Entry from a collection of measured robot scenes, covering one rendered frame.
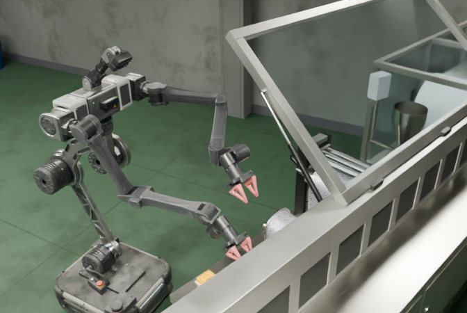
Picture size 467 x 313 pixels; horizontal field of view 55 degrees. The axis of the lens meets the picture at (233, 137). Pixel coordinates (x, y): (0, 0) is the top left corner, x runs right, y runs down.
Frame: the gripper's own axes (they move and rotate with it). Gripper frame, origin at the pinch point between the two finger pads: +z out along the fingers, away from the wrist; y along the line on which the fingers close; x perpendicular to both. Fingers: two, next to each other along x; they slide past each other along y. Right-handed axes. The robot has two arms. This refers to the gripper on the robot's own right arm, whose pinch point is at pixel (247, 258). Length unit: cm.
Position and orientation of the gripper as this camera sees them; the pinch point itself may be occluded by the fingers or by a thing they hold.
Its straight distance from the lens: 185.5
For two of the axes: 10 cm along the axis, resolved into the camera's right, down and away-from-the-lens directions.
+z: 5.9, 7.5, -3.0
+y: -7.2, 3.2, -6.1
